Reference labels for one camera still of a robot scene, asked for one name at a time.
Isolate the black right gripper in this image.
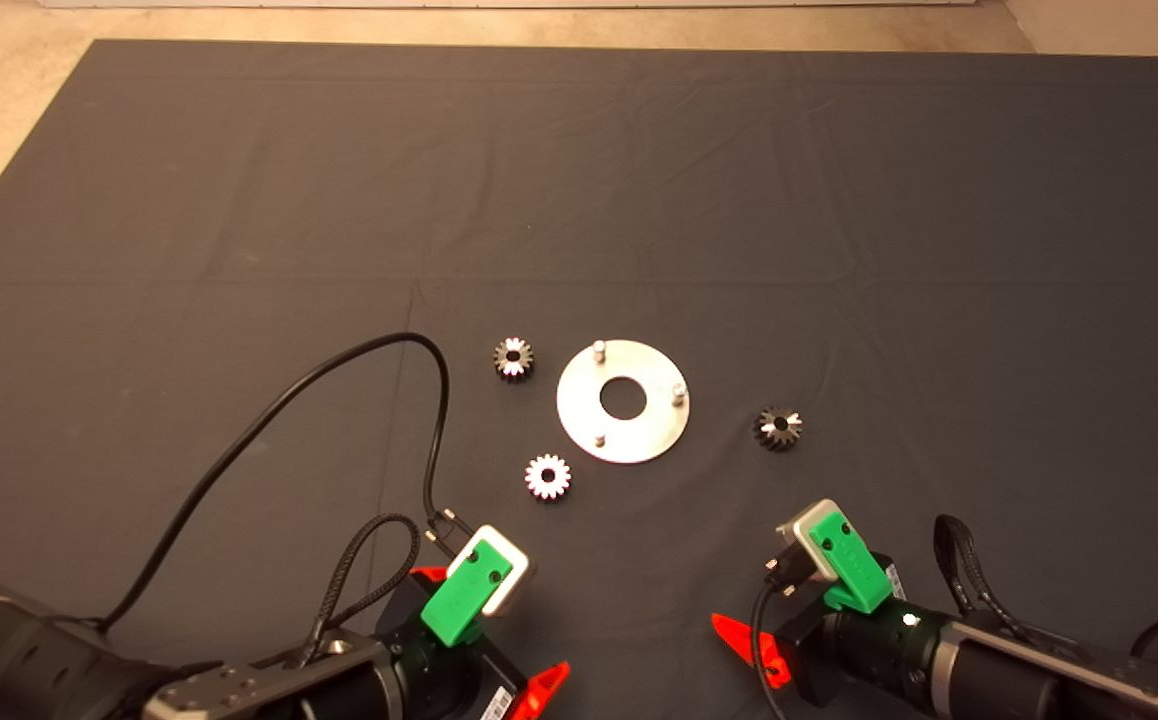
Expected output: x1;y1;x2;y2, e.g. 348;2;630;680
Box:
711;598;945;713

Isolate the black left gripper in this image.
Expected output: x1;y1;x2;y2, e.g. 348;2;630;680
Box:
376;567;572;720

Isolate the small steel planetary gear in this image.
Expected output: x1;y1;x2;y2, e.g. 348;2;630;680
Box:
525;454;572;502
492;337;535;382
752;406;804;452

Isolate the round metal carrier plate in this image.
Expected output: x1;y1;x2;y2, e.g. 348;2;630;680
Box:
556;339;691;465

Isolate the dark grey table cloth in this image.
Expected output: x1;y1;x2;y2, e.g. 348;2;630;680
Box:
0;38;1158;720

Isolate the smooth black right camera cable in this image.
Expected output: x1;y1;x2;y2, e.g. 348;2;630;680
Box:
751;558;1158;720

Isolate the smooth black camera cable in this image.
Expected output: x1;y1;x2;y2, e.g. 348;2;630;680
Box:
94;332;475;633
751;558;1158;720

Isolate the green left camera mount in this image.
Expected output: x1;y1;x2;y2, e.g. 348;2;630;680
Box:
420;540;515;646

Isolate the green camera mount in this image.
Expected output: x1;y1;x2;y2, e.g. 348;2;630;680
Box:
807;510;895;614
420;540;515;646

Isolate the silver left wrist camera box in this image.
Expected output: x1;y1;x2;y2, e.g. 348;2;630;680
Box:
446;524;536;617

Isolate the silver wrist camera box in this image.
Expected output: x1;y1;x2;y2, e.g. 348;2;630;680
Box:
446;524;536;617
775;498;845;584

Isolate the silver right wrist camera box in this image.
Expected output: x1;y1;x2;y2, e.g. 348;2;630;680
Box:
775;498;845;584

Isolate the green right camera mount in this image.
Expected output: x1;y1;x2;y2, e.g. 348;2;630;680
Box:
807;510;895;614

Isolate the braided black left wrist cable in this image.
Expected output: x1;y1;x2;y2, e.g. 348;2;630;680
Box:
311;514;422;661

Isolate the braided black wrist cable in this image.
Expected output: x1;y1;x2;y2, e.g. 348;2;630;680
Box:
933;514;1030;641
311;514;422;661

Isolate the braided black right wrist cable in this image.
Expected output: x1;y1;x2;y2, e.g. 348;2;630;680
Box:
933;514;1030;641

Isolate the smooth black left camera cable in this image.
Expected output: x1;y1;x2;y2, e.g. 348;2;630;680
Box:
94;332;475;633

